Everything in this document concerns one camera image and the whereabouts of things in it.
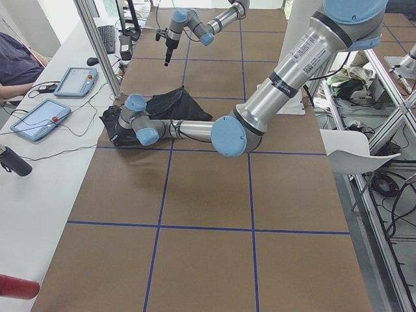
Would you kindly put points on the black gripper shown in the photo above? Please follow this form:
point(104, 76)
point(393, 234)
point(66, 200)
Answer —
point(170, 43)

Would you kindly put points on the black graphic t-shirt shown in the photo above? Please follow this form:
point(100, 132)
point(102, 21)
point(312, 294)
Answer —
point(177, 104)

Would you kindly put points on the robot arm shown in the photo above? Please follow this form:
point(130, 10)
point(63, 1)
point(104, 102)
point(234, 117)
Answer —
point(335, 26)
point(205, 32)

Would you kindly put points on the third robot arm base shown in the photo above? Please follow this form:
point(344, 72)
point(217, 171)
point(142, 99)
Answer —
point(405, 66)

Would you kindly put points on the black label box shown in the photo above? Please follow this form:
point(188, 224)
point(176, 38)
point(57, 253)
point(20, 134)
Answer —
point(126, 50)

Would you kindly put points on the black keyboard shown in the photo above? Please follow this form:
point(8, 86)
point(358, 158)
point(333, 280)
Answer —
point(107, 35)

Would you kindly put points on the black computer mouse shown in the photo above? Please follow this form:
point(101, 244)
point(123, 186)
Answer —
point(92, 61)

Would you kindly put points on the far teach pendant tablet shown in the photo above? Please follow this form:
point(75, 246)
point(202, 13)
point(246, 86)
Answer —
point(77, 82)

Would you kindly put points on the teach pendant tablet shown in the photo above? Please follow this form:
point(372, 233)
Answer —
point(77, 82)
point(41, 120)

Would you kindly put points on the near teach pendant tablet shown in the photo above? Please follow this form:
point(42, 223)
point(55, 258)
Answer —
point(41, 120)

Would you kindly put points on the person in blue shirt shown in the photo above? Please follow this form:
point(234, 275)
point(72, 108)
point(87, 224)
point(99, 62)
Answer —
point(20, 67)

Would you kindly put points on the black water bottle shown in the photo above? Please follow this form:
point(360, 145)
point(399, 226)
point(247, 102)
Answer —
point(12, 162)

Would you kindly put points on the white plastic chair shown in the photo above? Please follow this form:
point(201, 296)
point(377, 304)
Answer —
point(349, 153)

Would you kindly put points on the red bottle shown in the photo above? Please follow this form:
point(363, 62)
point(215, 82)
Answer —
point(12, 287)

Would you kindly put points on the aluminium frame post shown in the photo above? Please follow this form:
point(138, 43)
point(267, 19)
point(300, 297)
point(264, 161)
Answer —
point(87, 19)

